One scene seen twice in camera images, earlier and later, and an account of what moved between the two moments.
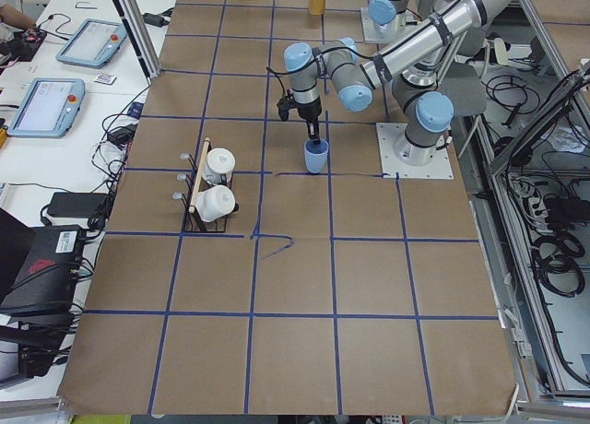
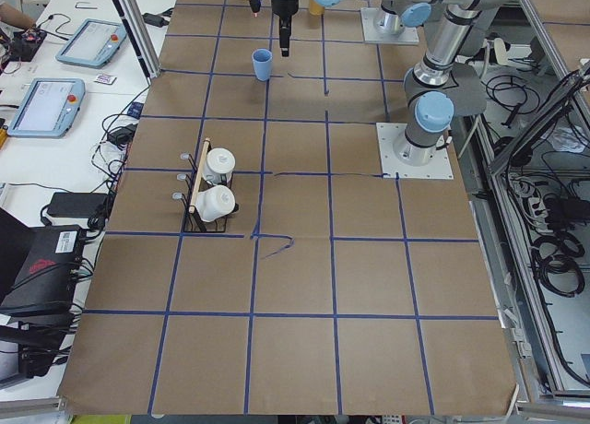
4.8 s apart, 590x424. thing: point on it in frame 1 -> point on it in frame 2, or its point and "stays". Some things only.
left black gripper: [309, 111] -> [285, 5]
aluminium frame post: [136, 27] stays
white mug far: [218, 167] stays
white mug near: [214, 203] stays
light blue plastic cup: [316, 155] -> [262, 60]
